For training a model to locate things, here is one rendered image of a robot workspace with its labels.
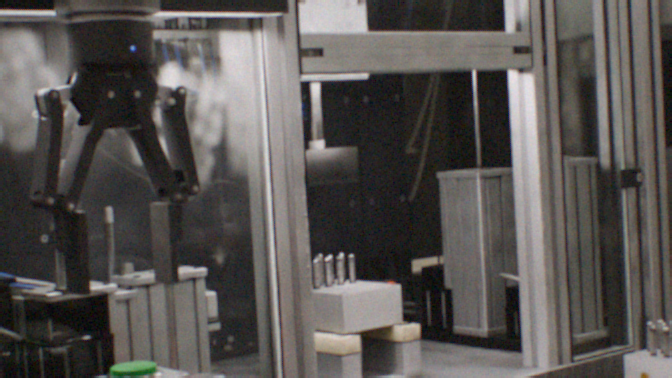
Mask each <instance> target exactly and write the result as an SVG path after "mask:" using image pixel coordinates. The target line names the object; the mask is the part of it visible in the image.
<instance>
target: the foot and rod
mask: <svg viewBox="0 0 672 378"><path fill-rule="evenodd" d="M305 90H306V106H307V124H308V141H309V149H304V185H305V186H312V185H322V184H333V183H344V182H354V181H360V179H359V162H358V147H336V148H324V135H323V118H322V100H321V83H320V81H306V82H305Z"/></svg>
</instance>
